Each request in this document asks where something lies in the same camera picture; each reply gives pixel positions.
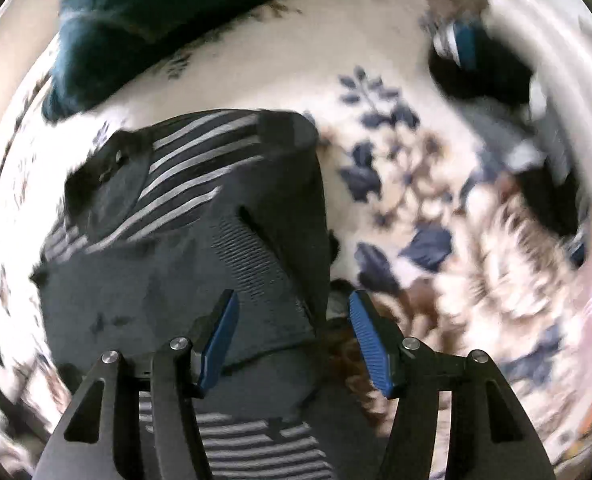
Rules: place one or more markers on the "floral printed blanket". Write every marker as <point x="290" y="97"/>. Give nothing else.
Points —
<point x="401" y="160"/>

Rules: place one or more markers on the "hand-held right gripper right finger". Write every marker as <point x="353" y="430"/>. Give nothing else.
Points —
<point x="371" y="345"/>

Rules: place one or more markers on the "dark striped small garment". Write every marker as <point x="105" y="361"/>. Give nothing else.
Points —
<point x="175" y="260"/>

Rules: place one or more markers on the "grey cloth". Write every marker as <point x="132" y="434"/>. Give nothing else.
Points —
<point x="501" y="135"/>

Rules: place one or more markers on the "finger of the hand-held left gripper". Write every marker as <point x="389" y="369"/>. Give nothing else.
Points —
<point x="466" y="45"/>

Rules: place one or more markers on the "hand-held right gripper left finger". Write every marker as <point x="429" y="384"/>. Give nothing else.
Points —
<point x="220" y="342"/>

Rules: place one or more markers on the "dark teal cloth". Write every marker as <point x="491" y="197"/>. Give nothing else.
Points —
<point x="125" y="20"/>

